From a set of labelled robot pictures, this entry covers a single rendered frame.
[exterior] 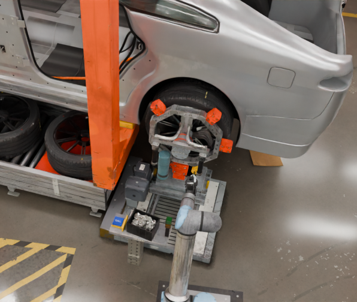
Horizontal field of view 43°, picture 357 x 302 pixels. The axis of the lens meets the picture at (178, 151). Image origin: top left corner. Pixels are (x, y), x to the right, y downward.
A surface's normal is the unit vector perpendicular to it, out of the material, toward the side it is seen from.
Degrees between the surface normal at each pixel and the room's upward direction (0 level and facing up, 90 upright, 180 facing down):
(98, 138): 90
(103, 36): 90
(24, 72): 92
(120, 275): 0
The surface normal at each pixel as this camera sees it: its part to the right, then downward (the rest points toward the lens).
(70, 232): 0.09, -0.68
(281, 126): -0.22, 0.69
